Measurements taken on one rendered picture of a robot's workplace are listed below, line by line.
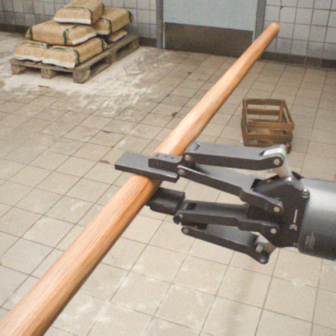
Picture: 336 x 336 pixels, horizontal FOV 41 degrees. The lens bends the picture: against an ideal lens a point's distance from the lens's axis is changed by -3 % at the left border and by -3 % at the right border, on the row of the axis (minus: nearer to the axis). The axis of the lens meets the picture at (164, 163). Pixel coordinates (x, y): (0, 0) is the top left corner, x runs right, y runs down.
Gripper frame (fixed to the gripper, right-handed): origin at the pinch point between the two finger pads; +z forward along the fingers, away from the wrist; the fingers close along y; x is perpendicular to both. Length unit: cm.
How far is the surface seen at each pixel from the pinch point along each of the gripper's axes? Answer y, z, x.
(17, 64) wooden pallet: 106, 267, 290
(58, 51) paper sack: 90, 220, 292
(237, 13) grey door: 71, 91, 417
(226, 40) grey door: 100, 101, 417
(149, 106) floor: 117, 121, 266
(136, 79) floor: 117, 157, 319
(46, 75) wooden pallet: 113, 235, 290
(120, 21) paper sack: 80, 202, 377
